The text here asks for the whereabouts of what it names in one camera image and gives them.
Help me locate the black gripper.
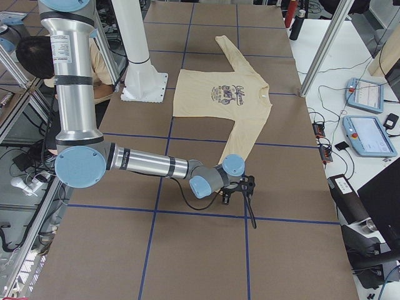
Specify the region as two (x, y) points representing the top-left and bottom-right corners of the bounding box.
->
(221, 177), (243, 204)

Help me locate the cream printed long-sleeve shirt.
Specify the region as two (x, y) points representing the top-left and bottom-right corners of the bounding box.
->
(173, 36), (272, 162)

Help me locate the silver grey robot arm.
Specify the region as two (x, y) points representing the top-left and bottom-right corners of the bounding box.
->
(39, 1), (255, 204)

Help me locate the black box with label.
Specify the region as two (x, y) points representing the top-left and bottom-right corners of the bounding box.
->
(327, 174), (369, 224)

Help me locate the lower blue teach pendant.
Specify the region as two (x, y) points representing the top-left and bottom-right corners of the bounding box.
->
(342, 116), (398, 158)

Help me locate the blue teach pendant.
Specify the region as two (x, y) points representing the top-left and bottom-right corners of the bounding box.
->
(345, 77), (384, 114)
(342, 116), (398, 158)

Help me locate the black computer monitor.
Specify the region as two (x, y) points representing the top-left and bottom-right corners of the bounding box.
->
(357, 159), (399, 249)

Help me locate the upper blue teach pendant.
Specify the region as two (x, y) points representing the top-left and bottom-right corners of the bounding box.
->
(345, 77), (384, 114)

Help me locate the black water bottle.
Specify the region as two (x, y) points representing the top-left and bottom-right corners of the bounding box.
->
(289, 9), (306, 41)

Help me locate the red water bottle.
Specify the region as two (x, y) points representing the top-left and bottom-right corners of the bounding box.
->
(284, 0), (298, 28)

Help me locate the white power strip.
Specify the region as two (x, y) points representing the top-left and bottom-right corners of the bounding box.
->
(11, 173), (51, 196)

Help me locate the person with black hair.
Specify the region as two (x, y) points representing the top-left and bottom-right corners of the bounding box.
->
(16, 34), (113, 104)

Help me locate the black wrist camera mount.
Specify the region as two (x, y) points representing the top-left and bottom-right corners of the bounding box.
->
(241, 175), (257, 229)

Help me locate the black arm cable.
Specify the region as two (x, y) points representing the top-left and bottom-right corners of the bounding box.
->
(174, 177), (223, 211)

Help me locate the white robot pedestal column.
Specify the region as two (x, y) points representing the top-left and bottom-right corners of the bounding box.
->
(112, 0), (168, 103)

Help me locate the aluminium frame post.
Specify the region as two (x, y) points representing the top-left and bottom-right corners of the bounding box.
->
(299, 0), (354, 98)

